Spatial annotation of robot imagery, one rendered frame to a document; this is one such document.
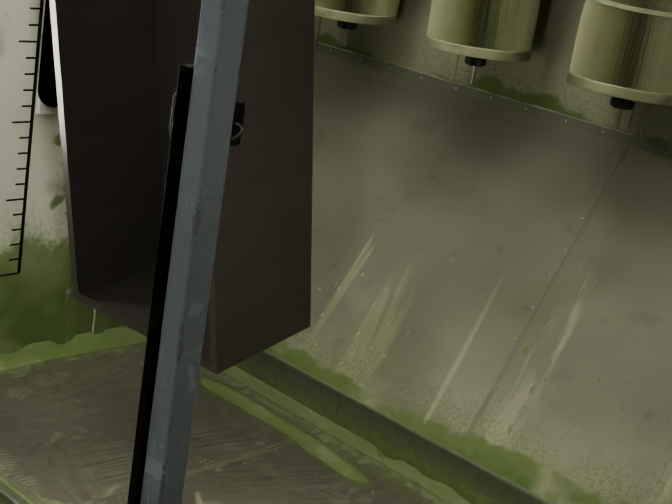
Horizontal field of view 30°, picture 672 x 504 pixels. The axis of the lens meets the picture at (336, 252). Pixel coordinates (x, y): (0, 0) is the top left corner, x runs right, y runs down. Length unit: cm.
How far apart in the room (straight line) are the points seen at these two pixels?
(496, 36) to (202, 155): 211
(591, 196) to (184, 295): 220
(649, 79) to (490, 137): 81
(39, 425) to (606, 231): 178
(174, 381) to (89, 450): 179
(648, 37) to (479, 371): 109
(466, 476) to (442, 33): 132
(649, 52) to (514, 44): 53
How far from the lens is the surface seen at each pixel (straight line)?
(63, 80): 341
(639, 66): 350
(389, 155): 430
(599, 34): 352
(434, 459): 379
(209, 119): 181
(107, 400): 402
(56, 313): 430
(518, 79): 416
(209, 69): 180
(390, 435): 388
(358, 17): 420
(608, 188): 389
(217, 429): 391
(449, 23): 385
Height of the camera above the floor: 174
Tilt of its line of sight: 17 degrees down
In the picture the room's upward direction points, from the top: 9 degrees clockwise
